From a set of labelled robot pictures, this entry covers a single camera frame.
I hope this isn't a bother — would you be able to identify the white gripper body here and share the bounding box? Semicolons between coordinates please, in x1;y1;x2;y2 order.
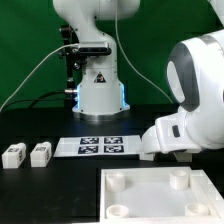
142;111;200;154

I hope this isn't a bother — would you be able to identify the white square tabletop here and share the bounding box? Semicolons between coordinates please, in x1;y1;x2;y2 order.
100;167;224;224

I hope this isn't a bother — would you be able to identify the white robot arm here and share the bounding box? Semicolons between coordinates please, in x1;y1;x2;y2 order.
53;0;224;154

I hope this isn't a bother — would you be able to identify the white sheet with AprilTags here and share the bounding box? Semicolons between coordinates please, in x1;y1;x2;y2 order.
54;135;141;157

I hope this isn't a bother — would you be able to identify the black cable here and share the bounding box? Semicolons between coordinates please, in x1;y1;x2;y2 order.
0;89;79;113

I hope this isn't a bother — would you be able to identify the black camera on stand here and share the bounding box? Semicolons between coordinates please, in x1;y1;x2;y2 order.
58;25;112;96

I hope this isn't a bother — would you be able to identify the white cable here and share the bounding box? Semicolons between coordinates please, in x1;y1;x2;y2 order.
0;0;174;113

